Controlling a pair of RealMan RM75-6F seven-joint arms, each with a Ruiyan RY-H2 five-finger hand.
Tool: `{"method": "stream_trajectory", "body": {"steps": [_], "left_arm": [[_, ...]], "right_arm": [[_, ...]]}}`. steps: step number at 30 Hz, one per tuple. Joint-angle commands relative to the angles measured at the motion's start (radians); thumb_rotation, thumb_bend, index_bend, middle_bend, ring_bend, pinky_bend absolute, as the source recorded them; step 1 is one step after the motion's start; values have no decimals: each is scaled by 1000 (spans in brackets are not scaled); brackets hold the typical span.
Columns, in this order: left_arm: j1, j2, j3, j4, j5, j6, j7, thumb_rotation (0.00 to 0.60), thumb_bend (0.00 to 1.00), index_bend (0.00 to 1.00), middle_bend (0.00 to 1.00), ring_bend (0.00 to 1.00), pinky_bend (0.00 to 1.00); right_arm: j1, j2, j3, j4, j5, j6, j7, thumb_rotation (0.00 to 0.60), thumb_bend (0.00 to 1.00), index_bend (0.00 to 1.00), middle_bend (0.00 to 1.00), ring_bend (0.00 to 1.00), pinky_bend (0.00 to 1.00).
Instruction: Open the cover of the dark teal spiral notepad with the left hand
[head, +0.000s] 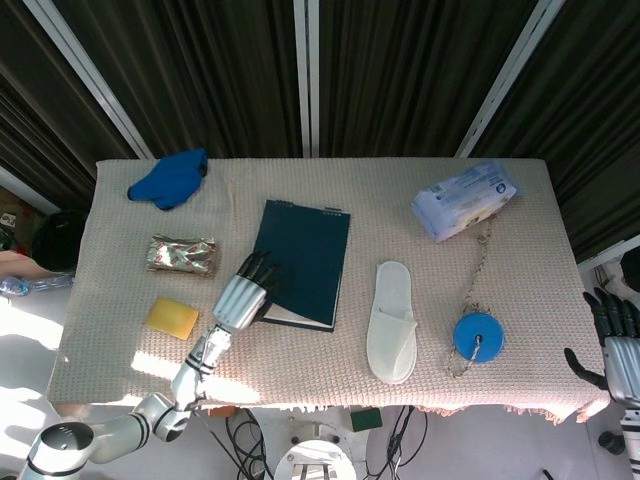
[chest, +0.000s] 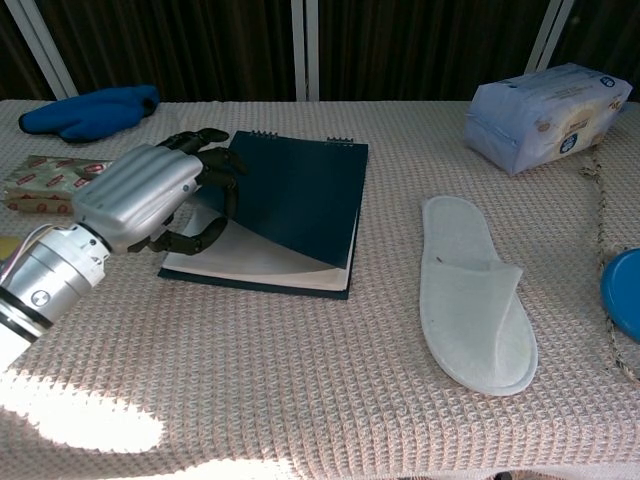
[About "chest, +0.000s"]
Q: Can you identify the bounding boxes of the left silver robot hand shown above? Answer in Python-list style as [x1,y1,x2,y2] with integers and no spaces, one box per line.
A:
[69,128,249,256]

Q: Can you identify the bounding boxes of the dark blue spiral notebook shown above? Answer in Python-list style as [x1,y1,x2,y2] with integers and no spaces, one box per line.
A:
[158,130,370,301]

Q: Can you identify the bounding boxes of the blue mitt glove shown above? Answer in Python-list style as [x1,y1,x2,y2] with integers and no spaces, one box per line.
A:
[18,83,161,145]

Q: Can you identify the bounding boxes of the green and red snack packet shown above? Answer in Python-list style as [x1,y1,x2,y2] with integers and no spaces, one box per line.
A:
[0,154,114,217]

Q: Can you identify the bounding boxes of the yellow sponge block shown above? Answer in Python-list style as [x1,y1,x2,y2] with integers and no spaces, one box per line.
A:
[0,233,24,264]

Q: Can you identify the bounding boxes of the black pleated curtain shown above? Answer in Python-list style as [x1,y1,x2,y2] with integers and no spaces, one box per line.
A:
[0,0,57,101]
[317,0,547,103]
[37,0,297,102]
[559,0,640,101]

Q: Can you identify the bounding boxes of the beige waffle tablecloth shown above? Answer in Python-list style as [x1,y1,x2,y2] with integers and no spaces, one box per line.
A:
[0,99,640,480]

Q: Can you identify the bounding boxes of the white disposable slipper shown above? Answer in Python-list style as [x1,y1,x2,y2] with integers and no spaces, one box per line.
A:
[418,195,540,398]

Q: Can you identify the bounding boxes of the light blue tissue pack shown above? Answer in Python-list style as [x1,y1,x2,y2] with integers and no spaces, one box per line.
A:
[462,62,633,176]

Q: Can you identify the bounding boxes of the blue round disc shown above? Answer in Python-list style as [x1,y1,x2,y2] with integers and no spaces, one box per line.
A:
[599,248,640,345]

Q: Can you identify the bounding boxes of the white frame post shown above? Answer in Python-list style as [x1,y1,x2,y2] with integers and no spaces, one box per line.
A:
[526,0,576,75]
[8,0,80,101]
[291,0,322,102]

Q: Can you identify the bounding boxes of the braided beige rope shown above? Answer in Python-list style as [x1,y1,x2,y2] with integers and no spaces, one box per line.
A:
[578,148,640,386]

